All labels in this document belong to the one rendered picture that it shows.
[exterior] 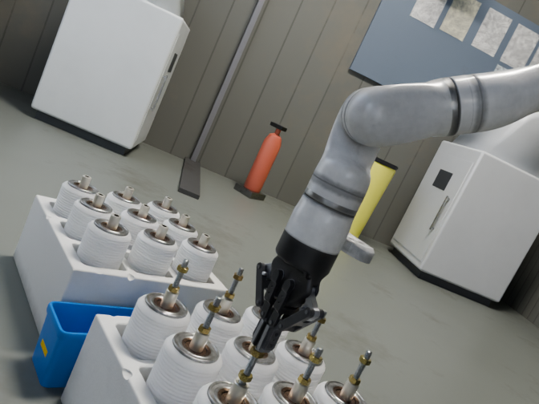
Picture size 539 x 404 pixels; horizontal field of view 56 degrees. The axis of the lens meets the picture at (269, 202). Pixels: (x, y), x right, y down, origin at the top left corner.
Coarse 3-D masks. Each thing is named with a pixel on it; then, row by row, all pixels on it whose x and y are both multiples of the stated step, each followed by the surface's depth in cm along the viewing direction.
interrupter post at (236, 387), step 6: (234, 384) 67; (240, 384) 67; (246, 384) 68; (234, 390) 67; (240, 390) 67; (246, 390) 68; (228, 396) 68; (234, 396) 67; (240, 396) 67; (228, 402) 68; (234, 402) 67; (240, 402) 68
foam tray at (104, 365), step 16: (96, 320) 87; (112, 320) 89; (128, 320) 91; (96, 336) 86; (112, 336) 84; (80, 352) 89; (96, 352) 85; (112, 352) 81; (128, 352) 82; (80, 368) 88; (96, 368) 83; (112, 368) 79; (128, 368) 78; (144, 368) 80; (80, 384) 86; (96, 384) 82; (112, 384) 78; (128, 384) 75; (144, 384) 76; (64, 400) 90; (80, 400) 85; (96, 400) 81; (112, 400) 77; (128, 400) 74; (144, 400) 72
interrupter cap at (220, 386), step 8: (216, 384) 70; (224, 384) 71; (208, 392) 67; (216, 392) 68; (224, 392) 70; (248, 392) 72; (216, 400) 67; (224, 400) 68; (248, 400) 70; (256, 400) 70
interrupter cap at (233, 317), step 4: (208, 300) 95; (212, 300) 96; (204, 304) 93; (208, 304) 94; (204, 308) 92; (208, 308) 92; (232, 308) 97; (208, 312) 91; (228, 312) 95; (232, 312) 95; (236, 312) 96; (216, 316) 90; (220, 316) 91; (224, 316) 93; (228, 316) 93; (232, 316) 94; (236, 316) 94; (240, 316) 95; (220, 320) 90; (224, 320) 90; (228, 320) 91; (232, 320) 92; (236, 320) 92; (240, 320) 93
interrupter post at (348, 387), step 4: (348, 380) 83; (344, 384) 83; (348, 384) 82; (352, 384) 82; (344, 388) 83; (348, 388) 82; (352, 388) 82; (356, 388) 82; (340, 392) 84; (344, 392) 83; (348, 392) 82; (352, 392) 82; (340, 396) 83; (344, 396) 83; (348, 396) 82; (352, 396) 83; (348, 400) 83
